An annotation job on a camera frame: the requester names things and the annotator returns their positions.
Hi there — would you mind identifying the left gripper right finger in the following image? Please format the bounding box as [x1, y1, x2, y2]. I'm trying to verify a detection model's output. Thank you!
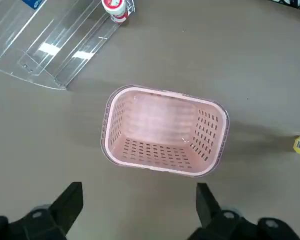
[189, 182, 300, 240]

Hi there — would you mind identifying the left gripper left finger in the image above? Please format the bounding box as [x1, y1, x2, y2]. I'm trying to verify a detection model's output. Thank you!
[0, 181, 84, 240]

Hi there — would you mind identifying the pink perforated plastic basket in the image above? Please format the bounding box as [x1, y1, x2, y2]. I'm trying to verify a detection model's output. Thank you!
[99, 84, 230, 179]

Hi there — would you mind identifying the clear acrylic display shelf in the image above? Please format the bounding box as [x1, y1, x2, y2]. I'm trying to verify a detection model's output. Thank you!
[0, 0, 137, 91]

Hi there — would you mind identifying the blue white packet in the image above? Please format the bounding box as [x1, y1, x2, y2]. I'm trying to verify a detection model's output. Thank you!
[21, 0, 43, 10]

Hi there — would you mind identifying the small red white bottle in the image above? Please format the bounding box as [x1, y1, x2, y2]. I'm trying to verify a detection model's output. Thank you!
[101, 0, 130, 24]

